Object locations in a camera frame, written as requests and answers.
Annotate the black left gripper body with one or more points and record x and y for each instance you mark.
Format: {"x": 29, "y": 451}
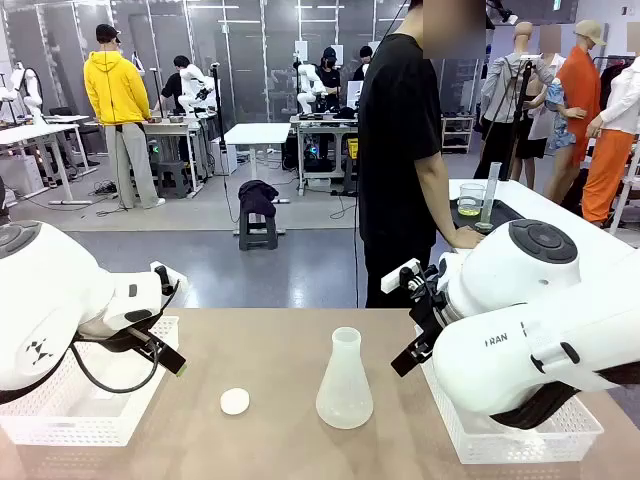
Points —
{"x": 112, "y": 341}

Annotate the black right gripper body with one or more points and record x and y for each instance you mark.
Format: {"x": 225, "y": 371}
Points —
{"x": 432, "y": 315}

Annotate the translucent plastic conical flask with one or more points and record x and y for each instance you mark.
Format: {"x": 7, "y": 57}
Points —
{"x": 345, "y": 390}

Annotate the round white flask cap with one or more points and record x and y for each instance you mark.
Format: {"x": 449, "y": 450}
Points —
{"x": 235, "y": 401}

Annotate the clear plastic beaker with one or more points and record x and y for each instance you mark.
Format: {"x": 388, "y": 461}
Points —
{"x": 471, "y": 200}

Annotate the white perforated plastic basket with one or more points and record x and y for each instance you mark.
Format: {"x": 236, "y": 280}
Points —
{"x": 500, "y": 447}
{"x": 100, "y": 425}

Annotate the clear plastic graduated cylinder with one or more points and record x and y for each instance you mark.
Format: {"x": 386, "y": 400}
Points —
{"x": 490, "y": 200}

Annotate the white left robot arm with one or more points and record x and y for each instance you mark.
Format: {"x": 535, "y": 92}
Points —
{"x": 45, "y": 300}

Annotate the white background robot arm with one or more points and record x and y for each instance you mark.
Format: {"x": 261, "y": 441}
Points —
{"x": 310, "y": 82}
{"x": 192, "y": 82}
{"x": 32, "y": 95}

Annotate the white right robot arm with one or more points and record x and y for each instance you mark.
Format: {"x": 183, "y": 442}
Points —
{"x": 505, "y": 320}

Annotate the person's right forearm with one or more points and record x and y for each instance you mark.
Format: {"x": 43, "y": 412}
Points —
{"x": 439, "y": 210}

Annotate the person's right hand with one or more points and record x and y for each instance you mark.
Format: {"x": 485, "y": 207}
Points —
{"x": 469, "y": 238}

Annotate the black plastic tray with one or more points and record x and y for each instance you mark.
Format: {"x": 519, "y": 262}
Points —
{"x": 505, "y": 212}

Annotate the grey plastic step stool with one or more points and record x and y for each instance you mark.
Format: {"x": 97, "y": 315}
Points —
{"x": 172, "y": 177}
{"x": 257, "y": 232}

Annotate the person in black t-shirt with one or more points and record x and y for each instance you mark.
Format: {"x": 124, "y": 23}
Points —
{"x": 395, "y": 150}

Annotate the white side table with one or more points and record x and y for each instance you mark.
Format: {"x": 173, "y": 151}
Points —
{"x": 575, "y": 210}

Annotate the white shoe rack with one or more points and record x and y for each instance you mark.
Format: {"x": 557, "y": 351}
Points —
{"x": 460, "y": 135}

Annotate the black cloth bundle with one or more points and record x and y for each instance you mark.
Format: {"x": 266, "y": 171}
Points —
{"x": 257, "y": 195}

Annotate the long white desk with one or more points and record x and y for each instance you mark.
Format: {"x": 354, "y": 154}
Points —
{"x": 30, "y": 131}

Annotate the mannequin in orange trousers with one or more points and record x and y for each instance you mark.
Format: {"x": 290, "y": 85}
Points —
{"x": 607, "y": 165}

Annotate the mannequin in grey shirt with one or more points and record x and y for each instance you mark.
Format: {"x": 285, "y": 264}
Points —
{"x": 505, "y": 85}

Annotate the small white table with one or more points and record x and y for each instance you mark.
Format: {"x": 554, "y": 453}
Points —
{"x": 257, "y": 132}

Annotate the person in yellow hoodie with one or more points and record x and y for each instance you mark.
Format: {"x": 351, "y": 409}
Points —
{"x": 115, "y": 90}

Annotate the seated person in black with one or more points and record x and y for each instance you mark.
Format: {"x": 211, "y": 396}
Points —
{"x": 175, "y": 90}

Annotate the person in black clothes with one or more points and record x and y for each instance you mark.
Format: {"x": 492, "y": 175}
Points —
{"x": 362, "y": 65}

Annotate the person with black cap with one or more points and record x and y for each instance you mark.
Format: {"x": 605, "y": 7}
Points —
{"x": 330, "y": 75}

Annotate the mannequin in orange dress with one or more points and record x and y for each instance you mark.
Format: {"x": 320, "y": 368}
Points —
{"x": 582, "y": 95}

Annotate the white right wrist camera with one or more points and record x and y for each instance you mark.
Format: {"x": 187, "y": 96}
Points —
{"x": 400, "y": 277}

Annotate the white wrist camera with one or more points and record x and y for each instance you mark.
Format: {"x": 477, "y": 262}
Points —
{"x": 167, "y": 280}
{"x": 400, "y": 277}

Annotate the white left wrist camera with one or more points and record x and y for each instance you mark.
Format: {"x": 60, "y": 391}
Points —
{"x": 167, "y": 280}

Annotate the grey frame work desk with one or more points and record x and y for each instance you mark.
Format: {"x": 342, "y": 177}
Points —
{"x": 170, "y": 127}
{"x": 325, "y": 122}

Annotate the black camera tripod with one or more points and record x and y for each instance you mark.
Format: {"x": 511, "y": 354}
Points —
{"x": 520, "y": 100}

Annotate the black camera stand pole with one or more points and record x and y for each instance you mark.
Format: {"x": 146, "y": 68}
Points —
{"x": 218, "y": 100}

